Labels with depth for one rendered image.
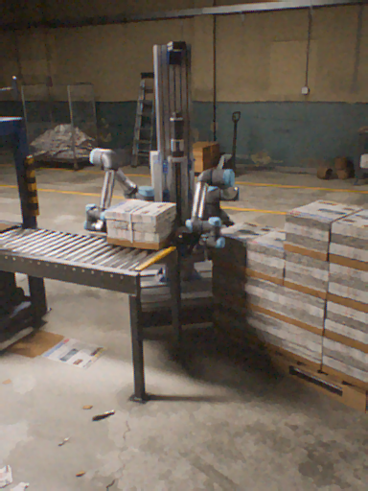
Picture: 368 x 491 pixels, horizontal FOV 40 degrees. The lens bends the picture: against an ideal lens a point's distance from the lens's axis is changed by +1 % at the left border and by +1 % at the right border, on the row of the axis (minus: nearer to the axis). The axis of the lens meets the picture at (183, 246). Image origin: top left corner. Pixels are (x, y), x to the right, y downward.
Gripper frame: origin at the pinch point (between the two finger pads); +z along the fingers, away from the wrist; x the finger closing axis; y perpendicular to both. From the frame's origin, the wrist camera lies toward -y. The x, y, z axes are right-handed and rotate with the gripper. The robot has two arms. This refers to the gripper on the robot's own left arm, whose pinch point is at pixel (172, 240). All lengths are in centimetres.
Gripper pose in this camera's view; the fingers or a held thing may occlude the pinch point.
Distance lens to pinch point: 333.9
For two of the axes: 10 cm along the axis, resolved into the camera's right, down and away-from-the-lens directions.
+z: -9.0, -1.2, 4.1
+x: -4.3, 3.1, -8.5
